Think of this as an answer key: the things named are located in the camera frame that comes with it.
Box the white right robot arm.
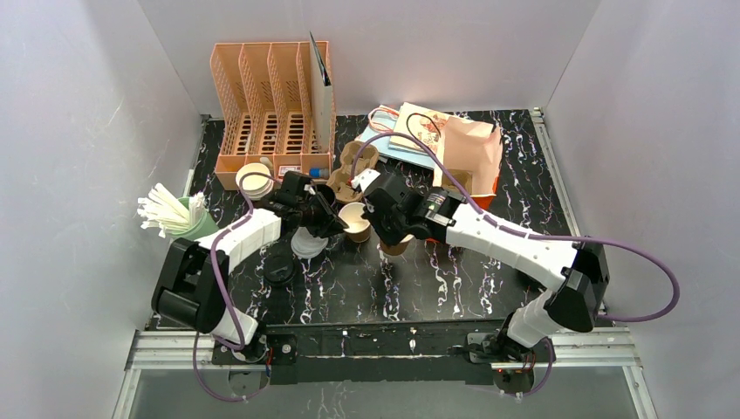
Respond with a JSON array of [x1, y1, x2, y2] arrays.
[[350, 169, 608, 351]]

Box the black cup lid left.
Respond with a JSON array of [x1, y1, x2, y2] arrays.
[[263, 254, 300, 287]]

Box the blue capped small bottle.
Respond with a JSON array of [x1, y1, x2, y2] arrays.
[[309, 168, 331, 178]]

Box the white wrapped straws bundle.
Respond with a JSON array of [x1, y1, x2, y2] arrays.
[[136, 183, 207, 237]]

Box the orange plastic file organizer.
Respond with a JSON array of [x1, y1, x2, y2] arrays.
[[210, 41, 336, 190]]

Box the kraft paper cup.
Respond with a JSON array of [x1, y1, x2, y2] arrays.
[[380, 235, 415, 257], [339, 202, 371, 244]]

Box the brown pulp cup carrier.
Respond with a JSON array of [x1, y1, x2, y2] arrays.
[[441, 169, 473, 196], [326, 141, 380, 204]]

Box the white cup lid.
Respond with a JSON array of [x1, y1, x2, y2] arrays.
[[291, 227, 329, 259]]

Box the green straw holder cup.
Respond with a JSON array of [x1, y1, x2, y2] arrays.
[[168, 196, 219, 241]]

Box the orange paper bag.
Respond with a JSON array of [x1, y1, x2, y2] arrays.
[[436, 116, 504, 210]]

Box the aluminium rail frame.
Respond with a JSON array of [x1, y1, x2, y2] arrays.
[[113, 322, 656, 418]]

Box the light blue paper bag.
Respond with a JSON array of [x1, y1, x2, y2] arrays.
[[355, 105, 437, 172]]

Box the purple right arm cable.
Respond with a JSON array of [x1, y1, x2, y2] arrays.
[[349, 133, 681, 400]]

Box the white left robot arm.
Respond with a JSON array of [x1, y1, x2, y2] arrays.
[[151, 171, 348, 350]]

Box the grey folder in organizer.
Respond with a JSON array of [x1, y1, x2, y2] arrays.
[[309, 32, 334, 153]]

